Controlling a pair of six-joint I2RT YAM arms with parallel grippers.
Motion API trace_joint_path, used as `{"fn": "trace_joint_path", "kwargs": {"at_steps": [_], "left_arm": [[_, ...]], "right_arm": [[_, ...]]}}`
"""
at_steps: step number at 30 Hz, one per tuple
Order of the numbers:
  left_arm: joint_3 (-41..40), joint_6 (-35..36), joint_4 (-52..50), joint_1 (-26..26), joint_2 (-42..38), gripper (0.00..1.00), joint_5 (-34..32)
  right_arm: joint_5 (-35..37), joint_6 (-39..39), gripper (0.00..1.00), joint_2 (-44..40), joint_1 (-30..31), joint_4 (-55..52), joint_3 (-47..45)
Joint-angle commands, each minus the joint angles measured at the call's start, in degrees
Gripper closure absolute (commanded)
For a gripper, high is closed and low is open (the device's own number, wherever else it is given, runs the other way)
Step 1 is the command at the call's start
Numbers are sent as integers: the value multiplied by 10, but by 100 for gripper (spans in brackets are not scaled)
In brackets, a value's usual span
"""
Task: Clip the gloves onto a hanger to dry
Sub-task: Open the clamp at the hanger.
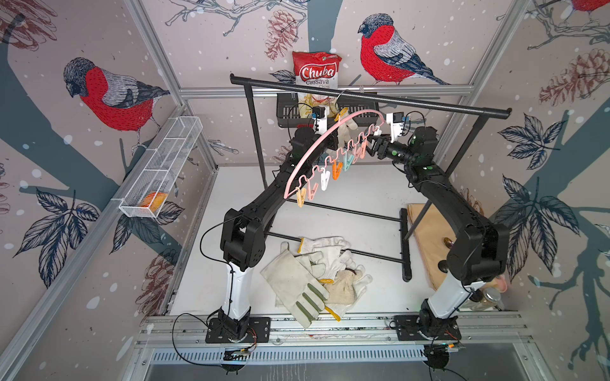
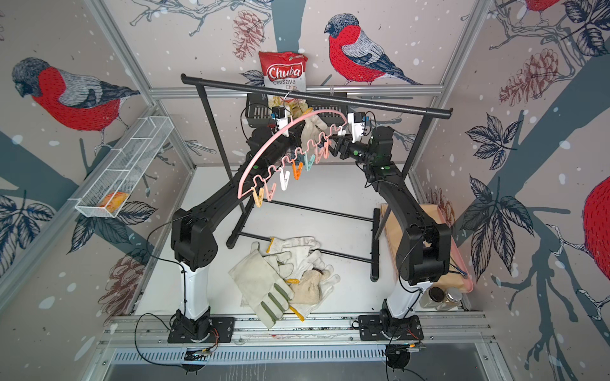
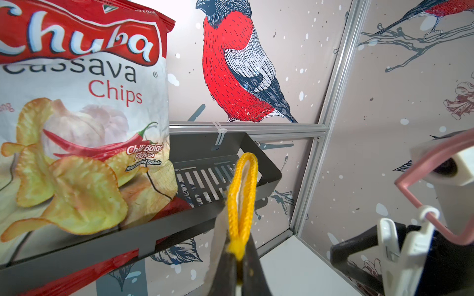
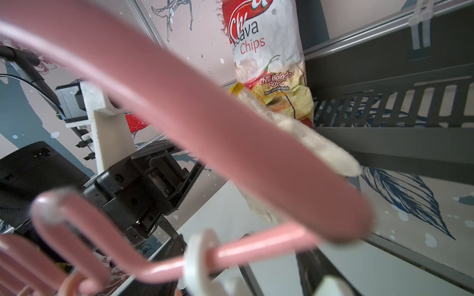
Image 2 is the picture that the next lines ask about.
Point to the white yellow-trim work glove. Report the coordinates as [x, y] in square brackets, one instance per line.
[292, 257]

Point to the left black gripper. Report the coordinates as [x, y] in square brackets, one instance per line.
[294, 135]

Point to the dark wall basket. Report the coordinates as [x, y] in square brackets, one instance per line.
[258, 112]

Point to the red cassava chips bag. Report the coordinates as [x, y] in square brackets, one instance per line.
[285, 71]

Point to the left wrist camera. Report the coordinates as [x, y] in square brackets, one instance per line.
[281, 117]

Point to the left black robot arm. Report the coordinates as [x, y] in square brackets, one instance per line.
[194, 245]

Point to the glass spice jar silver lid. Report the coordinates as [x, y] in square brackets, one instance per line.
[453, 298]

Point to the mint green clothespin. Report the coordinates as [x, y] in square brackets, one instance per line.
[308, 162]

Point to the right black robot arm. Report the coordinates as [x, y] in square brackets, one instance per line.
[423, 255]

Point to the tan pink-edged placemat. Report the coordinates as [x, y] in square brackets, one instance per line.
[458, 275]

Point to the green-striped leather glove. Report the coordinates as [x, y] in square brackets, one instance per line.
[264, 290]

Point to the black clothes rack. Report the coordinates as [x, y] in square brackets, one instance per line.
[425, 248]

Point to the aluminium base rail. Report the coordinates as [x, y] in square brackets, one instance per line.
[322, 338]

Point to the yellow clothespin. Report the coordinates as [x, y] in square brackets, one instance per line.
[258, 195]

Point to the pink clip hanger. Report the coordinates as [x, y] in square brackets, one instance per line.
[262, 167]

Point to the orange clothespin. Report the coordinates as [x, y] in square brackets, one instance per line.
[297, 168]

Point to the orange snack packet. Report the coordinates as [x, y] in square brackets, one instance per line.
[113, 201]

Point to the glass spice jar dark lid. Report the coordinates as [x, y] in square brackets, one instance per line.
[432, 298]

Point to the white clothespin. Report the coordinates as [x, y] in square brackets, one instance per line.
[284, 176]

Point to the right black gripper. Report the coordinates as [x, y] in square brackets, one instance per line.
[345, 145]

